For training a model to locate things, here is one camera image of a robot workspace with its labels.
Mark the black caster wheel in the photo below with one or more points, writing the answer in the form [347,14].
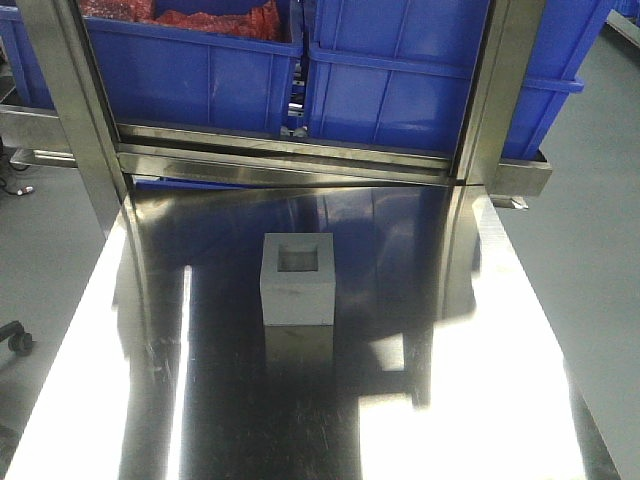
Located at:
[19,340]

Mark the stainless steel rack frame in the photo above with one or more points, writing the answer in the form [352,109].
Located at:
[80,131]

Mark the red mesh bags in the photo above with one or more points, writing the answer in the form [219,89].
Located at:
[260,22]

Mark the blue bin centre rack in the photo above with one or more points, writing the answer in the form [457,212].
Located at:
[391,73]

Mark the blue bin far right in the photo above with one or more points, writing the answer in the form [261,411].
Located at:
[567,31]

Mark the blue bin with red contents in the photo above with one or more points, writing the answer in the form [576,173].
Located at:
[171,75]

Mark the blue bin far left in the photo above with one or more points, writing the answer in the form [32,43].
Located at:
[29,80]

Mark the gray hollow cube base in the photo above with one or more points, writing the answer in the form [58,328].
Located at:
[298,279]

